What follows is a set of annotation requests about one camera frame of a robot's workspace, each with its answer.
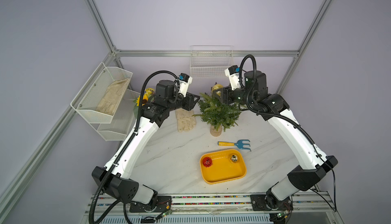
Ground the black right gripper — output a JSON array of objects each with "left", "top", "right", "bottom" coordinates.
[{"left": 215, "top": 86, "right": 257, "bottom": 108}]

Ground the red glitter ball ornament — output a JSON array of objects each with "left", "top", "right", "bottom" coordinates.
[{"left": 202, "top": 157, "right": 213, "bottom": 168}]

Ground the matte gold ball ornament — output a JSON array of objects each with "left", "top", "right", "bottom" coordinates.
[{"left": 211, "top": 84, "right": 224, "bottom": 93}]

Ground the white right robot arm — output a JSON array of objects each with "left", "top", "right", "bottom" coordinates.
[{"left": 212, "top": 55, "right": 338, "bottom": 210}]

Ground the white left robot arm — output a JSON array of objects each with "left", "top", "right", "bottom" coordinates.
[{"left": 88, "top": 70, "right": 200, "bottom": 224}]

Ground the small green christmas tree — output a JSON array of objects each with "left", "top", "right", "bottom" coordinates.
[{"left": 194, "top": 94, "right": 242, "bottom": 137}]

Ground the dark vase with sunflower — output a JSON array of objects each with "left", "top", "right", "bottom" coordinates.
[{"left": 133, "top": 88, "right": 155, "bottom": 118}]

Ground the beige glove on table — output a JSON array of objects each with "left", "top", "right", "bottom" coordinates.
[{"left": 175, "top": 109, "right": 197, "bottom": 132}]

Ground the blue yellow garden fork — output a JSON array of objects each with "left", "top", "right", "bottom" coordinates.
[{"left": 217, "top": 139, "right": 251, "bottom": 151}]

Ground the beige glove in shelf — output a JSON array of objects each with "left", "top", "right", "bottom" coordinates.
[{"left": 96, "top": 78, "right": 130, "bottom": 116}]

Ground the yellow plastic tray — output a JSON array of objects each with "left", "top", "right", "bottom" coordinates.
[{"left": 200, "top": 149, "right": 247, "bottom": 184}]

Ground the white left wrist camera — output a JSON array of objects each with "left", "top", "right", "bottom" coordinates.
[{"left": 179, "top": 73, "right": 192, "bottom": 97}]

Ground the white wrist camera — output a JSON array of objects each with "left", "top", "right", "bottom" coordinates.
[
  {"left": 225, "top": 65, "right": 241, "bottom": 91},
  {"left": 179, "top": 73, "right": 192, "bottom": 97}
]

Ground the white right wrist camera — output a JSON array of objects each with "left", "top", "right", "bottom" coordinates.
[{"left": 225, "top": 65, "right": 241, "bottom": 91}]

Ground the white wire wall basket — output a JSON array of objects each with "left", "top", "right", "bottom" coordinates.
[{"left": 190, "top": 45, "right": 234, "bottom": 78}]

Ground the white mesh wall shelf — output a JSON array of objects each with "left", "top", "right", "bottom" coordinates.
[{"left": 70, "top": 63, "right": 139, "bottom": 141}]

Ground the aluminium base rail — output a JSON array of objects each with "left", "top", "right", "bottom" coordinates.
[{"left": 82, "top": 193, "right": 337, "bottom": 224}]

